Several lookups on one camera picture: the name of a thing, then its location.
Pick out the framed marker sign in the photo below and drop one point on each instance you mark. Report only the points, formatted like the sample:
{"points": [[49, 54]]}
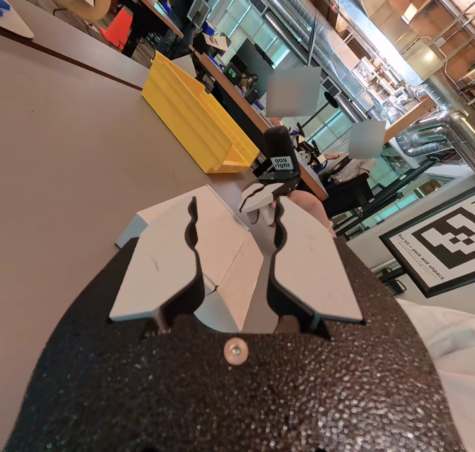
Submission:
{"points": [[445, 244]]}

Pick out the blue plastic clip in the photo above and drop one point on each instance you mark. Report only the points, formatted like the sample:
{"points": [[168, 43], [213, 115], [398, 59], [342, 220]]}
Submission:
{"points": [[3, 7]]}

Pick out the computer monitor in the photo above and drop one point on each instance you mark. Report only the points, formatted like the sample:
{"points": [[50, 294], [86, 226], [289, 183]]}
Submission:
{"points": [[198, 10]]}

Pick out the person's right hand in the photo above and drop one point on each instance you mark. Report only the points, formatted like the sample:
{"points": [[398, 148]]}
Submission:
{"points": [[311, 205]]}

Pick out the long wood-edged desk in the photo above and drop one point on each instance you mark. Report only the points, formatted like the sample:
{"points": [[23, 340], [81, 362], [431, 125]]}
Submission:
{"points": [[237, 103]]}

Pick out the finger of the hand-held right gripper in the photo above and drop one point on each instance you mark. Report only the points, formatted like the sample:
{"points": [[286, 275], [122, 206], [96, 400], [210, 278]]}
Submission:
{"points": [[256, 189], [259, 199]]}

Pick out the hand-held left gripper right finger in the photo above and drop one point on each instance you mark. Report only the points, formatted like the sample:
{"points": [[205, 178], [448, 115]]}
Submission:
{"points": [[315, 270]]}

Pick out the white cardboard box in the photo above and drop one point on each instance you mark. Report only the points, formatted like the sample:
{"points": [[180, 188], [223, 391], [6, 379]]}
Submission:
{"points": [[230, 237]]}

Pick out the yellow plastic bin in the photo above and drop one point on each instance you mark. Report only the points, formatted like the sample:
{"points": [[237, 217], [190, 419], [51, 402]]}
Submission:
{"points": [[185, 110]]}

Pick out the silver air duct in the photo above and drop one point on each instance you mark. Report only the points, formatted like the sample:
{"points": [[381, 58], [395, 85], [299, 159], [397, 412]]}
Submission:
{"points": [[441, 133]]}

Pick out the person's white shirt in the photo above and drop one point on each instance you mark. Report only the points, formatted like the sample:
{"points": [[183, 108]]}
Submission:
{"points": [[445, 348]]}

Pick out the orange chair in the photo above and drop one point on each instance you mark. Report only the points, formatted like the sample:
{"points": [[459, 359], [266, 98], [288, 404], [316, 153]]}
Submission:
{"points": [[118, 27]]}

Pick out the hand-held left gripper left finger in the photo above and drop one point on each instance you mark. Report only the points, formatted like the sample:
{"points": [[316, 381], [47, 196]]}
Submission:
{"points": [[156, 263]]}

